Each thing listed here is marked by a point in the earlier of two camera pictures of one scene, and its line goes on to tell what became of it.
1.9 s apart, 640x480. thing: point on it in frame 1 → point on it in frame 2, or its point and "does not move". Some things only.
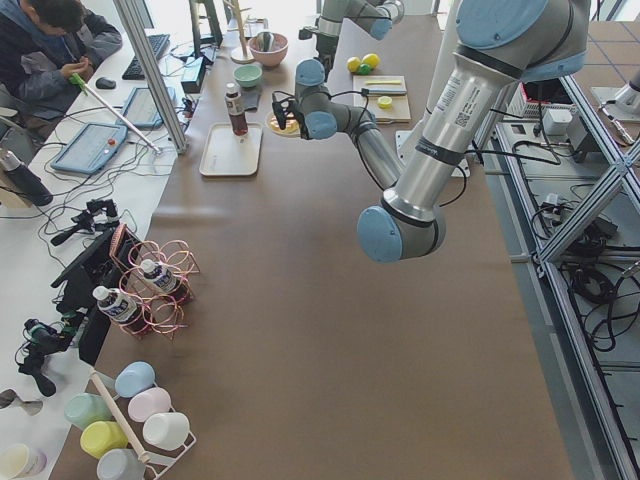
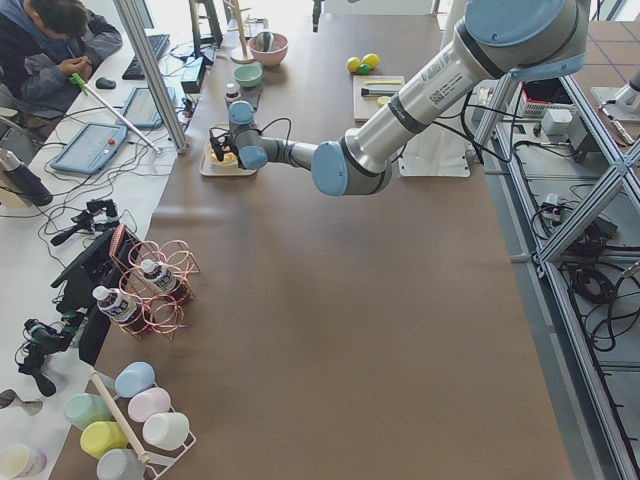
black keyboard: (157, 45) does not move
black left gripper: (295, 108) → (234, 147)
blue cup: (135, 378) does not move
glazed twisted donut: (291, 125) → (228, 157)
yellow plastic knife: (382, 82) does not move
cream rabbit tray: (227, 154) does not move
